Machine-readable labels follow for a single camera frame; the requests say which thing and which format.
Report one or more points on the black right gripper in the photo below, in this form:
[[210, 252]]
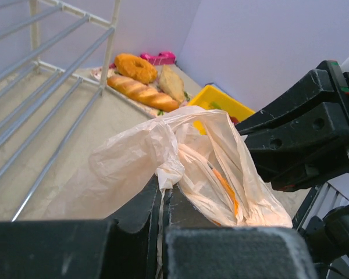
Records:
[[301, 139]]

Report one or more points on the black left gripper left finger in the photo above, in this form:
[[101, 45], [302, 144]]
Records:
[[122, 245]]

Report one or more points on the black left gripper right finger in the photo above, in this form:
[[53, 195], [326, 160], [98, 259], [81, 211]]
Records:
[[193, 247]]

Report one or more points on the translucent orange plastic bag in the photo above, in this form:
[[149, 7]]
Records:
[[198, 149]]

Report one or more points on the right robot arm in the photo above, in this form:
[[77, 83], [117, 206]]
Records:
[[327, 236]]

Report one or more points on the yellow plastic bin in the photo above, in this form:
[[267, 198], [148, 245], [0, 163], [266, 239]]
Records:
[[212, 98]]

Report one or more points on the tan triangular pastry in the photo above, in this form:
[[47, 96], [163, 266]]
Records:
[[171, 84]]

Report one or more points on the pink box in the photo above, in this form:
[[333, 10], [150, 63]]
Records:
[[163, 58]]

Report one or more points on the baguette bread loaf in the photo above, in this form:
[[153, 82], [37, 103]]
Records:
[[142, 93]]

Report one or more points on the white metal shoe rack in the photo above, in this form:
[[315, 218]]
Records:
[[52, 111]]

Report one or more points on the orange ring doughnut bread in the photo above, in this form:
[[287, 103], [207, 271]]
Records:
[[136, 68]]

